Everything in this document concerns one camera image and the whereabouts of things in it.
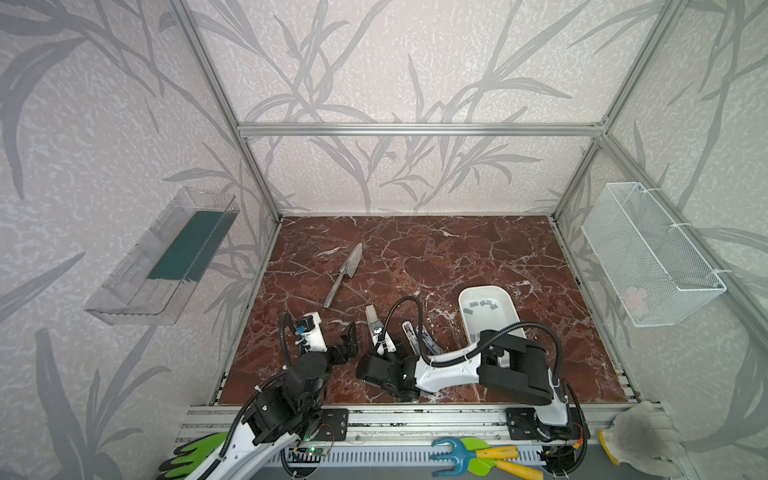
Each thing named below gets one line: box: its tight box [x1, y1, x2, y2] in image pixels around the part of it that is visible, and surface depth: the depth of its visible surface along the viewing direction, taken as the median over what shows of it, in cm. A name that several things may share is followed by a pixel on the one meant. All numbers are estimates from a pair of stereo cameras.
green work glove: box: [156, 432, 228, 480], surface depth 69 cm
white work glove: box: [598, 401, 686, 478], surface depth 72 cm
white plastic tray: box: [437, 285, 526, 367], surface depth 95 cm
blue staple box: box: [422, 326, 444, 355], surface depth 88 cm
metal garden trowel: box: [323, 242, 363, 308], surface depth 104 cm
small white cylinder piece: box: [401, 320, 421, 355], surface depth 88 cm
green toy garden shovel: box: [460, 438, 544, 480], surface depth 69 cm
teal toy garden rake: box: [429, 438, 518, 477], surface depth 70 cm
